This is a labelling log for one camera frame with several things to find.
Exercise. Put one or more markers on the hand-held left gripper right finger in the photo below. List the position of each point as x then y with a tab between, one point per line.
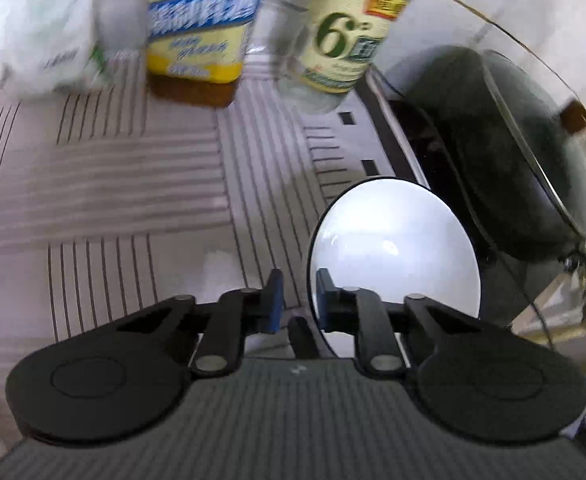
323	305

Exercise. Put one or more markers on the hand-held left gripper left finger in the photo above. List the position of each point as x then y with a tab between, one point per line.
273	305

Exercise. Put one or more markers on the white bowl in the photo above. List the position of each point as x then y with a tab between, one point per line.
398	240

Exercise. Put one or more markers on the striped table mat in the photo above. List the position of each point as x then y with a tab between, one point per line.
123	185

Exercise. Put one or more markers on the gas stove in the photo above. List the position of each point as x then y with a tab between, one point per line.
418	135

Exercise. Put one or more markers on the black wok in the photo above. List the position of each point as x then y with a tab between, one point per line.
453	110

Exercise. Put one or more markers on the glass wok lid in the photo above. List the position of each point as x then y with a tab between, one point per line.
538	150

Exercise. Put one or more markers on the green label vinegar bottle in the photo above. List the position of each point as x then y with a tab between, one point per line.
343	35

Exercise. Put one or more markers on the yellow label oil bottle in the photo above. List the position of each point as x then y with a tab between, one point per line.
198	20

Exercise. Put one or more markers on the white plastic bag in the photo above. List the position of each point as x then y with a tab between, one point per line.
38	35

